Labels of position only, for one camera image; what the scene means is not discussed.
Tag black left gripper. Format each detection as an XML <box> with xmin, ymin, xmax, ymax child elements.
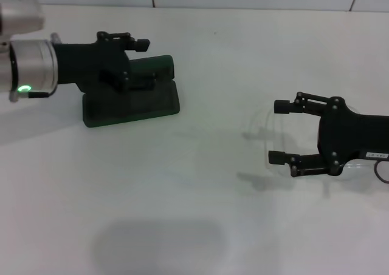
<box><xmin>52</xmin><ymin>31</ymin><xmax>158</xmax><ymax>94</ymax></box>

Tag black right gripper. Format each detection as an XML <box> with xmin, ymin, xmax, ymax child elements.
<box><xmin>267</xmin><ymin>91</ymin><xmax>389</xmax><ymax>178</ymax></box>

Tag green glasses case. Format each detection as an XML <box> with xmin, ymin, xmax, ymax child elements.
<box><xmin>81</xmin><ymin>55</ymin><xmax>181</xmax><ymax>128</ymax></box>

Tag clear white glasses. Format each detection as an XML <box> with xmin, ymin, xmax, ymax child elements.
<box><xmin>243</xmin><ymin>104</ymin><xmax>389</xmax><ymax>194</ymax></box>

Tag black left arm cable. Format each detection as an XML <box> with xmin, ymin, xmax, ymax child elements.
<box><xmin>27</xmin><ymin>90</ymin><xmax>52</xmax><ymax>99</ymax></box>

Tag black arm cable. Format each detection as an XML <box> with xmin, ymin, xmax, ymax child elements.
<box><xmin>373</xmin><ymin>161</ymin><xmax>389</xmax><ymax>184</ymax></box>
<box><xmin>27</xmin><ymin>90</ymin><xmax>52</xmax><ymax>99</ymax></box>

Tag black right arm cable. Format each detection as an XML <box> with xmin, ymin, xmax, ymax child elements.
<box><xmin>373</xmin><ymin>161</ymin><xmax>389</xmax><ymax>184</ymax></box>

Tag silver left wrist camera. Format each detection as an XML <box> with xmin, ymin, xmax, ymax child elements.
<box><xmin>0</xmin><ymin>0</ymin><xmax>46</xmax><ymax>33</ymax></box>

